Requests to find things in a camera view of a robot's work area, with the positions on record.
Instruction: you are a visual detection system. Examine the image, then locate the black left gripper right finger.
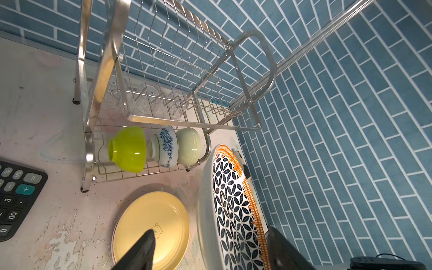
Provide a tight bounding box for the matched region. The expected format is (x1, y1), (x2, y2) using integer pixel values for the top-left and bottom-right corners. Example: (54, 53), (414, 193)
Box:
(265, 227), (315, 270)

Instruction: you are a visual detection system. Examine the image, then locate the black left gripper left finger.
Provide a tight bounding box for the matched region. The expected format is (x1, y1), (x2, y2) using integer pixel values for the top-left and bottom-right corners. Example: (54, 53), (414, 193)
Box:
(112, 229), (156, 270)

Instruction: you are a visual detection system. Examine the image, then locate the yellow plastic plate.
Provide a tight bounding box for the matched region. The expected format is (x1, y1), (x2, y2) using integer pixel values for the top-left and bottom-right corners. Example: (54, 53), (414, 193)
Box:
(111, 191), (190, 270)

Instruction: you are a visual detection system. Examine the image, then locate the white patterned large bowl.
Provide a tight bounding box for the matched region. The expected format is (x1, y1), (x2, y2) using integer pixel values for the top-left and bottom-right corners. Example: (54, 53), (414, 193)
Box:
(198, 144), (271, 270)

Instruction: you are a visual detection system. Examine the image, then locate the lime green small bowl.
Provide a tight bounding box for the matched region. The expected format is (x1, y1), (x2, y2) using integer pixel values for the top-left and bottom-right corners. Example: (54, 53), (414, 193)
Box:
(108, 126), (146, 173)

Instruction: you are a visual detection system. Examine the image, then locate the blue floral white bowl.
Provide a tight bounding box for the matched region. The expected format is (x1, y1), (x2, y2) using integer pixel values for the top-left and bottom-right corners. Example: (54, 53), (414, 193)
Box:
(147, 126), (178, 168)

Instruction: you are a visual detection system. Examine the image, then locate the pale green small bowl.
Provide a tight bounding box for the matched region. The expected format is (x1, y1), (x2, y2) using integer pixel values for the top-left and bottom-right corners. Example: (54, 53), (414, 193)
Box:
(176, 128), (201, 167)

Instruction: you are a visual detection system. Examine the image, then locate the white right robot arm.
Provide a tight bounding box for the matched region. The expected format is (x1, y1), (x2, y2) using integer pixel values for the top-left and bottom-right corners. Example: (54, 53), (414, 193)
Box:
(349, 256), (426, 270)

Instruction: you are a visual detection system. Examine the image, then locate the steel two-tier dish rack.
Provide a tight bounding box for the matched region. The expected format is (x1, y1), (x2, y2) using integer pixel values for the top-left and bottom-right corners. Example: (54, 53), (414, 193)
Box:
(73, 1), (277, 192)

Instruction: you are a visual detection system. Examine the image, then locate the black desk calculator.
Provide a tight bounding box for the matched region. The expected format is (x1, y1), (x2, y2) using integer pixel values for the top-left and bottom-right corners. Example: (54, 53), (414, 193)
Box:
(1, 160), (48, 242)

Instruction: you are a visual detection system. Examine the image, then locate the clear pink glass cup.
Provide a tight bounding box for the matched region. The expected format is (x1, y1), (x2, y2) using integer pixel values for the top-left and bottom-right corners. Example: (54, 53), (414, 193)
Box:
(124, 82), (186, 120)

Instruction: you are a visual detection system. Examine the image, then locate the aluminium corner frame post right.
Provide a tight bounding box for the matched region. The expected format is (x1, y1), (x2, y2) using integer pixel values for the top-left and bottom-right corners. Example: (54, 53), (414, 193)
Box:
(248, 0), (373, 102)

